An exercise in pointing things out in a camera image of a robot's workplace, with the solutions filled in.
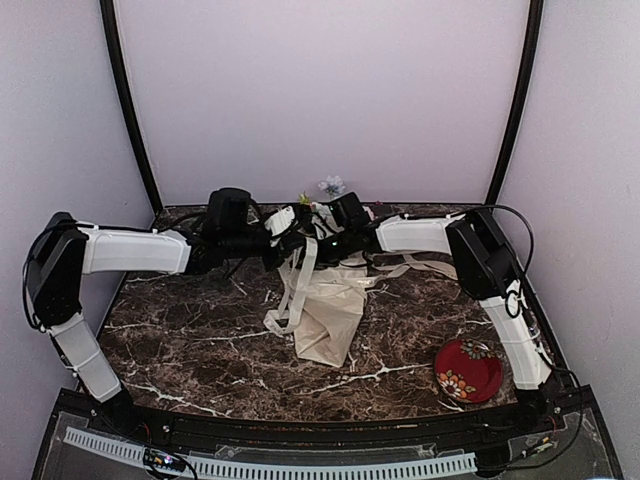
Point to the black front table rail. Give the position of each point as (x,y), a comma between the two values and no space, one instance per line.
(480,429)

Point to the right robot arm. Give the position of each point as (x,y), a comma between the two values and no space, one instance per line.
(486,267)

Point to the white printed ribbon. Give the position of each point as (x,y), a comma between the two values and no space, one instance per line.
(389,263)

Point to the white slotted cable duct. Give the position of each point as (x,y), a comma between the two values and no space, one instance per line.
(238,463)

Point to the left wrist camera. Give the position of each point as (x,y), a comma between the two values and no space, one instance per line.
(280,224)

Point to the red floral plate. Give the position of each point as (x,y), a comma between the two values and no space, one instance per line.
(468,371)

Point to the blue fake flower stem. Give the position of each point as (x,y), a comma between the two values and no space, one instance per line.
(333,186)

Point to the beige wrapping paper sheet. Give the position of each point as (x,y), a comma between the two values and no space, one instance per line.
(324,321)

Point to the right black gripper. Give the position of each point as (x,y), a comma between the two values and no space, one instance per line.
(321,260)

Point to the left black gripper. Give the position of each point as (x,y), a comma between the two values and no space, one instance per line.
(268,260)

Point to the right black frame post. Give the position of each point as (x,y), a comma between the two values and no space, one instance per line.
(519,98)

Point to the left black frame post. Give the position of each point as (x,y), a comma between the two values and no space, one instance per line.
(128,110)

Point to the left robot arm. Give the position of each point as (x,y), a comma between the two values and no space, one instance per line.
(68,256)

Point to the black frame post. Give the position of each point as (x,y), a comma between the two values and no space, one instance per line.
(128,110)
(519,98)

